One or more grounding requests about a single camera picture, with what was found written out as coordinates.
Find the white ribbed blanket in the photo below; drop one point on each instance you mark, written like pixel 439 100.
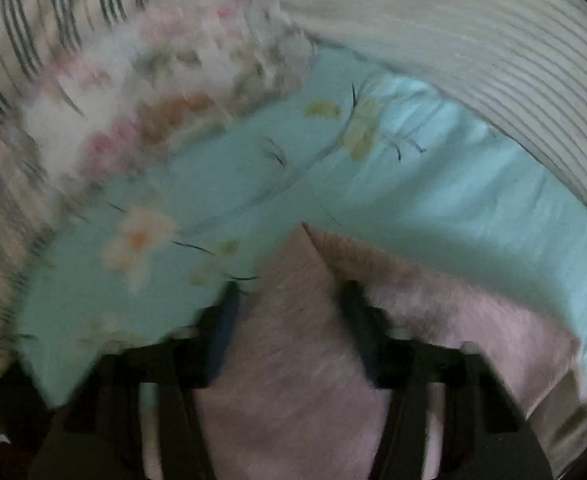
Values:
pixel 448 35

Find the pink fuzzy sweater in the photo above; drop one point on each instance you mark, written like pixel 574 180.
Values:
pixel 298 360

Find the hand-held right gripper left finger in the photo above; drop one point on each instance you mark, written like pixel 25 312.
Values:
pixel 222 332

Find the blue floral bed sheet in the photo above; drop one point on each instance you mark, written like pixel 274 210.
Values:
pixel 423 200

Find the plaid checked pillow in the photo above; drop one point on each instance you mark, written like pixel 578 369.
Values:
pixel 3 85

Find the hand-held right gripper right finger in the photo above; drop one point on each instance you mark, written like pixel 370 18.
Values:
pixel 366 342

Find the white floral cloth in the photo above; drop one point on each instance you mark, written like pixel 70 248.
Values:
pixel 123 95

